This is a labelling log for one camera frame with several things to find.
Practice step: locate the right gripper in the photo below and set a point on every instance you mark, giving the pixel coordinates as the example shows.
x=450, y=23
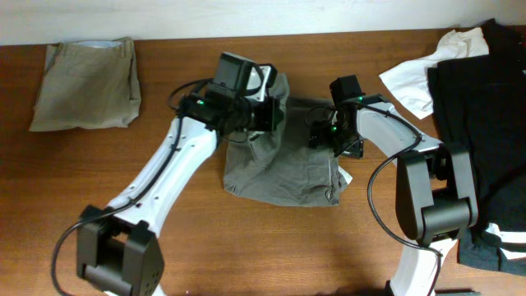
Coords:
x=319, y=134

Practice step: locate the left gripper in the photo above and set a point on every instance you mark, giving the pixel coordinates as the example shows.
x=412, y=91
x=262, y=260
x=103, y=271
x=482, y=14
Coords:
x=270, y=113

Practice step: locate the grey shorts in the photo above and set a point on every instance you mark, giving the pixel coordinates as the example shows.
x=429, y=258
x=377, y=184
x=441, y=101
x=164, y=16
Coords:
x=279, y=167

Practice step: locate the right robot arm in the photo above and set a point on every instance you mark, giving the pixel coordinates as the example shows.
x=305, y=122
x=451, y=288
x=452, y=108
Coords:
x=435, y=200

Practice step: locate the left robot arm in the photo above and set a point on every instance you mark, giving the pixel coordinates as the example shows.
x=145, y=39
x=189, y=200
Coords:
x=118, y=249

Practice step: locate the white cloth garment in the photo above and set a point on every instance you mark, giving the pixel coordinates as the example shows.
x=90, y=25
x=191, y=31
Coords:
x=407, y=82

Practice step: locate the black garment with white stripes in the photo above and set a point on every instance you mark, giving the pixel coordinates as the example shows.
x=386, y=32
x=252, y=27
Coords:
x=479, y=103

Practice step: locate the folded khaki shorts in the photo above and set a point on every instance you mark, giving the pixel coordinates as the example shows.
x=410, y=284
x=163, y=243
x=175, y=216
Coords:
x=90, y=84

